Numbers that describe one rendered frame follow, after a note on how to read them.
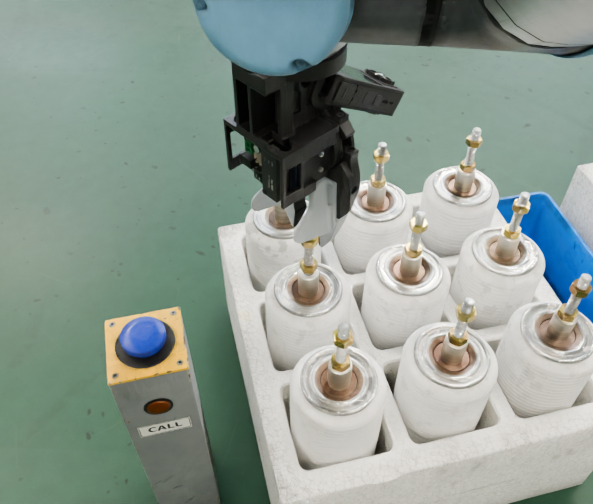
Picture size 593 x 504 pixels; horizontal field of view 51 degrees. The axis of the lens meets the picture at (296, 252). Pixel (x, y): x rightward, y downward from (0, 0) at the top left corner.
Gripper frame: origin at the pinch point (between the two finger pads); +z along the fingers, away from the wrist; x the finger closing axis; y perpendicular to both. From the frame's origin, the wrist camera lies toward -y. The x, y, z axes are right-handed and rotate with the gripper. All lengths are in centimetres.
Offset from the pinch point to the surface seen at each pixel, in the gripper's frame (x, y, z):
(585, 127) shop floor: -6, -87, 35
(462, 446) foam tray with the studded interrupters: 21.5, -0.6, 17.1
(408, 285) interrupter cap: 7.3, -7.6, 9.7
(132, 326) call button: -3.1, 19.5, 2.1
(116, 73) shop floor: -92, -27, 35
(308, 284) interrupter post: 0.8, 1.4, 7.8
